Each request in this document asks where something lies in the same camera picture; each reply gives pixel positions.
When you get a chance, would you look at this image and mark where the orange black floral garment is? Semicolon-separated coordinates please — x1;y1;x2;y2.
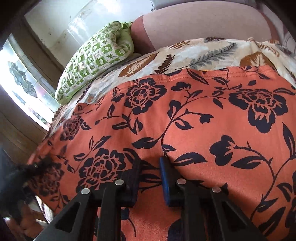
30;66;295;240

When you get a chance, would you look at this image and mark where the person's left hand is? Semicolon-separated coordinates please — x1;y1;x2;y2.
5;202;44;240

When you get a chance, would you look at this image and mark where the stained glass window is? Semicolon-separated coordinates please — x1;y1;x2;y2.
1;34;60;130

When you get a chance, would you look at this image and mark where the leaf-patterned beige bedspread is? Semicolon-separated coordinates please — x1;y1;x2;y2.
47;38;295;136

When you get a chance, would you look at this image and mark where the green white checkered pillow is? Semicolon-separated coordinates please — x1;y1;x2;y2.
55;21;134;104

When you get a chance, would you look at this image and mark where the striped floral folded quilt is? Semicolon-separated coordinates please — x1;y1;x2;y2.
261;6;295;53

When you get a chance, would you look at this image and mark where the pink cylindrical bolster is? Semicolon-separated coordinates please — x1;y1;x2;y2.
131;1;280;54

